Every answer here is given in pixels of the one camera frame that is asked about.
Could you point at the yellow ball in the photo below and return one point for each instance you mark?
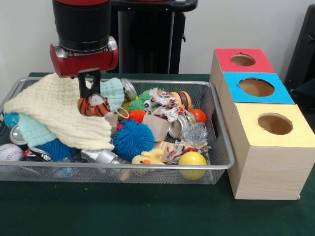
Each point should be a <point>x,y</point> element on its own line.
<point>192,161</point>

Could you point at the wooden three-hole sorting box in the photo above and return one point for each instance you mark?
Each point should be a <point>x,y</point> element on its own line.
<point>270,172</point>

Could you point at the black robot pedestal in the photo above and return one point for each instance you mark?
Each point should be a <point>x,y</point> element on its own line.
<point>152,37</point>

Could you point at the silver plastic toy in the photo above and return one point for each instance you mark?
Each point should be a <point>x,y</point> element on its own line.
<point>103,156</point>

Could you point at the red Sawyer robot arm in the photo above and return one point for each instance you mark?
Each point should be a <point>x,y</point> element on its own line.
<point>82,24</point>

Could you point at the orange striped tiger plush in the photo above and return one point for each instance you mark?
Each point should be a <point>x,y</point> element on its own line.
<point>94,107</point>

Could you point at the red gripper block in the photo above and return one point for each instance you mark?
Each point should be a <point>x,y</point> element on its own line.
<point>86,64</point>

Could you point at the shallow clear mesh bin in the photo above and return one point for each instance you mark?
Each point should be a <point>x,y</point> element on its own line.
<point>98,176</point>

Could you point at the cream muslin cloth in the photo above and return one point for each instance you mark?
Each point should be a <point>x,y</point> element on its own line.
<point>56,108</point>

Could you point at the dark green tablecloth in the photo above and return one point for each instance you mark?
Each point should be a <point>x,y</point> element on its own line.
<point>147,211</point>
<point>308,88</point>

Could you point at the black stand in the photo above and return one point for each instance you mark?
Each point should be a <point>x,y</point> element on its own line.
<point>302,49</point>

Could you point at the brown striped burger toy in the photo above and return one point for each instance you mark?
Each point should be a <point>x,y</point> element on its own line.
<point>183,98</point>

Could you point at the blue globe ball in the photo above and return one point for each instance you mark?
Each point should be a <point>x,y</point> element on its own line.
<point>11,120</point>

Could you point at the mint green cloth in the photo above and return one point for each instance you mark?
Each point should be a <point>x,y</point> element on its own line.
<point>34,132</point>

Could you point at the red-orange ball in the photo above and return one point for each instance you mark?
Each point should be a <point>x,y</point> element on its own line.
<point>198,116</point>

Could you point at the white baseball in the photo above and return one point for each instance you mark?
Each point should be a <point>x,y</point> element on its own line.
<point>9,152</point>

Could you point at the yellow duck plush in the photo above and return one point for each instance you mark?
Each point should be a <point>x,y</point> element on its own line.
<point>146,159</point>

